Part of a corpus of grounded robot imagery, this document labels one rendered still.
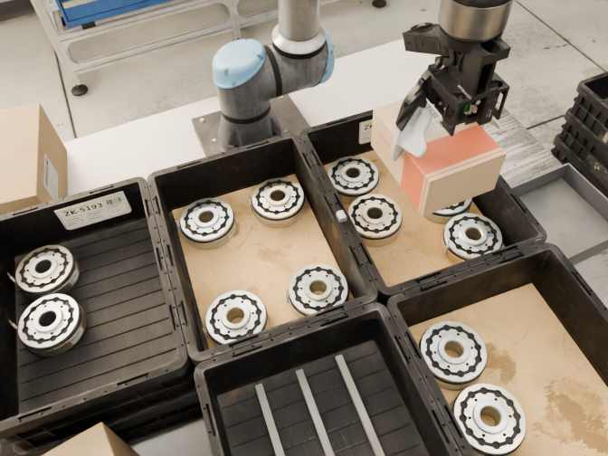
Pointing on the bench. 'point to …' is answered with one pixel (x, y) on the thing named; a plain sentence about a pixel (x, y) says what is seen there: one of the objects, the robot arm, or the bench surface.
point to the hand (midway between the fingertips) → (434, 141)
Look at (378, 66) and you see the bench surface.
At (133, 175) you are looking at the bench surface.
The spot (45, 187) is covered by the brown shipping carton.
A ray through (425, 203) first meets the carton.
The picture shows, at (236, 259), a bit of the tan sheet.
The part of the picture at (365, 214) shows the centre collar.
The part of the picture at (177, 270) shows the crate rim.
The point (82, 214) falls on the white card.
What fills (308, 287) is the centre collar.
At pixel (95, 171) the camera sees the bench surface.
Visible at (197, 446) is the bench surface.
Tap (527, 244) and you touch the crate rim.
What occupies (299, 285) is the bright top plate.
